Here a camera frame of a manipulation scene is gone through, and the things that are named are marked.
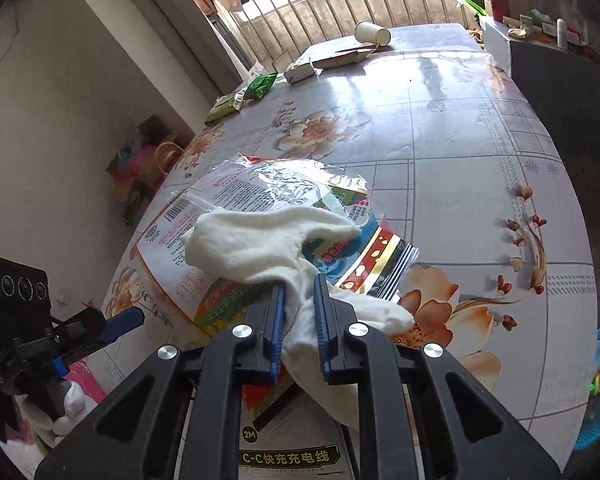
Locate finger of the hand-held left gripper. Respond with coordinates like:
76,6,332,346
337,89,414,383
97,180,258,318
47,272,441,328
51,306,146,347
10,340,107,379

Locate striped red gold packet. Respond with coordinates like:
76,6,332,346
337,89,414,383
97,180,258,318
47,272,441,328
337,225,421,304

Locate green orange snack packet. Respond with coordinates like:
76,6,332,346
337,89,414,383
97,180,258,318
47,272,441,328
192,280,267,339

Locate dark green shiny packet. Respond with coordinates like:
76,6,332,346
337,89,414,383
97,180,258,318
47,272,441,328
243,72,280,101

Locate wicker basket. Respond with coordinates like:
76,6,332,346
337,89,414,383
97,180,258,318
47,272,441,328
155,142,184,182

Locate pink floral cloth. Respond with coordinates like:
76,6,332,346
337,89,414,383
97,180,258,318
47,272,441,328
62,360,109,406

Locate cardboard box with pink bags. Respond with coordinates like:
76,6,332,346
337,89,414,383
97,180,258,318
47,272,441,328
105,114,181,202

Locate dark cabinet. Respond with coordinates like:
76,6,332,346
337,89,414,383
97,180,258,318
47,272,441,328
509,39,600,126

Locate blue white snack packet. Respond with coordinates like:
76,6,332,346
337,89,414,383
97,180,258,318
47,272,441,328
302,202,389,284

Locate clear printed plastic bag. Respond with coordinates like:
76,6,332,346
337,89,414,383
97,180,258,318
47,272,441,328
130,155,371,333

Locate white fluffy towel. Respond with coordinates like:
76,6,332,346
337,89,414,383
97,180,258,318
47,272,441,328
181,208,416,433

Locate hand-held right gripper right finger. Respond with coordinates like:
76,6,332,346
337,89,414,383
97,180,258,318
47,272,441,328
313,272,563,480

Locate light green packet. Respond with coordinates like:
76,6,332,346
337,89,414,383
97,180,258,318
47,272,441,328
204,91,249,125

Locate white black cable box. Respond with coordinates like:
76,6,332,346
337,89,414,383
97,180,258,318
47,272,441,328
237,389,362,480

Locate flat cardboard piece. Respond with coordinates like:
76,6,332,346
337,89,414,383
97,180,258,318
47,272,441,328
310,42,381,69

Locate floral plastic tablecloth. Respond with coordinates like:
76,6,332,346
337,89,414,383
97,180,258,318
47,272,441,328
102,22,599,480

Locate white paper cup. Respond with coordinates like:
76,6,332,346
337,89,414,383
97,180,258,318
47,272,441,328
354,21,392,47

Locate small white box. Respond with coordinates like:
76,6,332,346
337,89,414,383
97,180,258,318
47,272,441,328
284,57,321,84

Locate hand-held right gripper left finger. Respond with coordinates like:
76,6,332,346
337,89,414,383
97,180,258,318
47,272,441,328
34,282,287,480

